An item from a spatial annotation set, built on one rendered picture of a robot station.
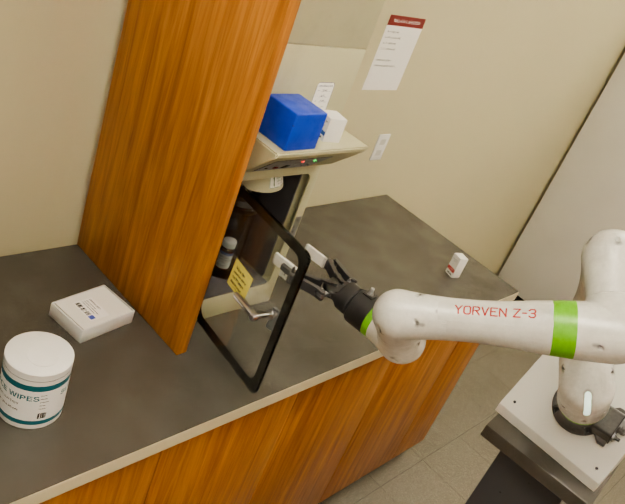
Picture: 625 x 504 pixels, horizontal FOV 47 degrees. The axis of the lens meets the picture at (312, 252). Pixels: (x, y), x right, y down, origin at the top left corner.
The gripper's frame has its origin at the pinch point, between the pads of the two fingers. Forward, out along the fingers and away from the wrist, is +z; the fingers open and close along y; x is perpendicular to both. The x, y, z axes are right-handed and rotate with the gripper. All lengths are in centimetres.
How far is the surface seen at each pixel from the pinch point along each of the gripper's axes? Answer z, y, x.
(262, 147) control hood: 6.9, 17.3, -28.4
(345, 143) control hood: 3.4, -7.9, -29.2
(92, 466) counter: -13, 61, 28
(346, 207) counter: 45, -90, 27
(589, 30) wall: 43, -241, -52
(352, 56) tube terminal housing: 12, -11, -47
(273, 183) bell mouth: 15.1, -1.3, -12.2
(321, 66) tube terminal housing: 12.7, -1.1, -44.6
